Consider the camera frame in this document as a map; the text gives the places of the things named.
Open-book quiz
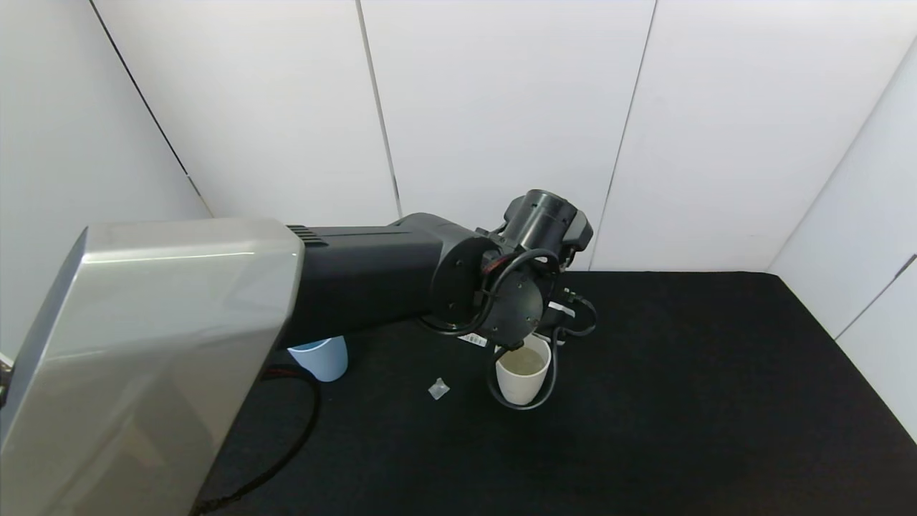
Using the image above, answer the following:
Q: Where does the cream plastic cup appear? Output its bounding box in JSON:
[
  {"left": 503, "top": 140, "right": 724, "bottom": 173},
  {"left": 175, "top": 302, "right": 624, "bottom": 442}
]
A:
[{"left": 494, "top": 337, "right": 552, "bottom": 408}]

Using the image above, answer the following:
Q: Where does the light blue plastic cup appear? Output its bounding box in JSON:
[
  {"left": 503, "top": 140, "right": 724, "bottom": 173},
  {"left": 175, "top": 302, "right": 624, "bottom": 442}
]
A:
[{"left": 287, "top": 335, "right": 349, "bottom": 383}]

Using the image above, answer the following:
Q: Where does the thin black camera cable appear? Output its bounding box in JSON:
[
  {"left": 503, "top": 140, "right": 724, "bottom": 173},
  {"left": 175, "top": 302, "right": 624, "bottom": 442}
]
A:
[{"left": 423, "top": 247, "right": 597, "bottom": 411}]

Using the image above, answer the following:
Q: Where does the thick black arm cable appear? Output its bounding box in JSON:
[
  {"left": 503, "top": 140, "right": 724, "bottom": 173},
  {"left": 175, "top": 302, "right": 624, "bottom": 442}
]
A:
[{"left": 190, "top": 364, "right": 322, "bottom": 516}]

